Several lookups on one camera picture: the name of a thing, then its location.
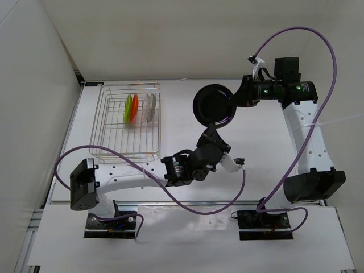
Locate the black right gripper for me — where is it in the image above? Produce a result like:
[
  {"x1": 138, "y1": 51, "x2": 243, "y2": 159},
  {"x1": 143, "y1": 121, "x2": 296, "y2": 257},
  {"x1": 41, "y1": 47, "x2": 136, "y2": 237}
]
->
[{"x1": 226, "y1": 75, "x2": 281, "y2": 107}]

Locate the black plate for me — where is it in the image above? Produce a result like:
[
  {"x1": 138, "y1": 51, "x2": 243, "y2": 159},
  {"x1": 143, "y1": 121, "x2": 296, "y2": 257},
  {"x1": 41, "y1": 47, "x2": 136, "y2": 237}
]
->
[{"x1": 193, "y1": 84, "x2": 236, "y2": 128}]

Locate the orange plate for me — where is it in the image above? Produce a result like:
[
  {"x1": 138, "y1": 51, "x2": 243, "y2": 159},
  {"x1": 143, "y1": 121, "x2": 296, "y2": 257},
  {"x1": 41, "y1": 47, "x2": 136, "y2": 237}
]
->
[{"x1": 129, "y1": 94, "x2": 139, "y2": 123}]

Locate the green plate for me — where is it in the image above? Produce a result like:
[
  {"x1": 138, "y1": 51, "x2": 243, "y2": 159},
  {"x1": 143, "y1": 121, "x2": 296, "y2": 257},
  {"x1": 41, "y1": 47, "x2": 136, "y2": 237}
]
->
[{"x1": 123, "y1": 94, "x2": 133, "y2": 123}]

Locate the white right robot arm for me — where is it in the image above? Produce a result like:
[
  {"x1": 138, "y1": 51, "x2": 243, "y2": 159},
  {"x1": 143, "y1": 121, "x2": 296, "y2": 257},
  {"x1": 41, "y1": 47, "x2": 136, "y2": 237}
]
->
[{"x1": 230, "y1": 56, "x2": 346, "y2": 228}]

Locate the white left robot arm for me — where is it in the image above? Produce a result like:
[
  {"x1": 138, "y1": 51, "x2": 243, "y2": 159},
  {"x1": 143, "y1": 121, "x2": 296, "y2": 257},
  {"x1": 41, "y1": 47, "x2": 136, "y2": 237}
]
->
[{"x1": 70, "y1": 125, "x2": 240, "y2": 228}]

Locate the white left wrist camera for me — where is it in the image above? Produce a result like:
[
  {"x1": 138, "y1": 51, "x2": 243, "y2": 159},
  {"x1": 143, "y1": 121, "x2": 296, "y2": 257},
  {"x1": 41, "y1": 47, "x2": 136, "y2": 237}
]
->
[{"x1": 220, "y1": 154, "x2": 245, "y2": 173}]

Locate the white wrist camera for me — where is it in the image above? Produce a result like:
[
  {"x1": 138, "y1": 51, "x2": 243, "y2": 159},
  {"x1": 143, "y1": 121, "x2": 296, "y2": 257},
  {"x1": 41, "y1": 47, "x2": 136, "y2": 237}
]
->
[
  {"x1": 248, "y1": 55, "x2": 265, "y2": 78},
  {"x1": 220, "y1": 154, "x2": 245, "y2": 173}
]

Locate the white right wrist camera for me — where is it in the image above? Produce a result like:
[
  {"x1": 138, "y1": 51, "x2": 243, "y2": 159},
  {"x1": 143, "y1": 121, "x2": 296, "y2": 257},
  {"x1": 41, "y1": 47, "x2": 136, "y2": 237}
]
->
[{"x1": 248, "y1": 55, "x2": 265, "y2": 78}]

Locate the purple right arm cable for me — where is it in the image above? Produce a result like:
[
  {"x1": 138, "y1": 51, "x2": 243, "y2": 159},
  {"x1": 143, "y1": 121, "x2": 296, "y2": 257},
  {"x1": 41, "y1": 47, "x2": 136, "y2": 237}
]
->
[{"x1": 250, "y1": 26, "x2": 338, "y2": 237}]

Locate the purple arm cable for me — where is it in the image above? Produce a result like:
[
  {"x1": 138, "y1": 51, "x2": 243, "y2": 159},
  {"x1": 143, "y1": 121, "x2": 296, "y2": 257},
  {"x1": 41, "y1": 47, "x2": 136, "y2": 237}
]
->
[
  {"x1": 250, "y1": 26, "x2": 338, "y2": 237},
  {"x1": 53, "y1": 144, "x2": 246, "y2": 213}
]

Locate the chrome wire dish rack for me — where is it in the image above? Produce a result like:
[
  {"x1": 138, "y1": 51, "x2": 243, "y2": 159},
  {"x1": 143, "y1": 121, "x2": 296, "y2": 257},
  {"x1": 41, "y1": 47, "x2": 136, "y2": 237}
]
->
[{"x1": 90, "y1": 82, "x2": 161, "y2": 162}]

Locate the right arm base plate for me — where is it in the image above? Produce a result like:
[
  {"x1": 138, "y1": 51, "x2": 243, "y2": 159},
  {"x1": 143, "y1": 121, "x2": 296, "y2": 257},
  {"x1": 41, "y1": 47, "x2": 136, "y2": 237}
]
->
[{"x1": 237, "y1": 210, "x2": 293, "y2": 241}]

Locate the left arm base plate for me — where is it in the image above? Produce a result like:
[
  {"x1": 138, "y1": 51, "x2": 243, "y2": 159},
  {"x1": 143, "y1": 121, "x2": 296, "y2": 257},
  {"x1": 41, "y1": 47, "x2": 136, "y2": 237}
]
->
[{"x1": 84, "y1": 210, "x2": 137, "y2": 239}]

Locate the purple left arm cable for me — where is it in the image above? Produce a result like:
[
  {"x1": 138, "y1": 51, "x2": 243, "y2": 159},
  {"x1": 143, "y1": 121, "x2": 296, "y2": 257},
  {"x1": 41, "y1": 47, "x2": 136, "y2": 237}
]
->
[{"x1": 53, "y1": 144, "x2": 246, "y2": 213}]

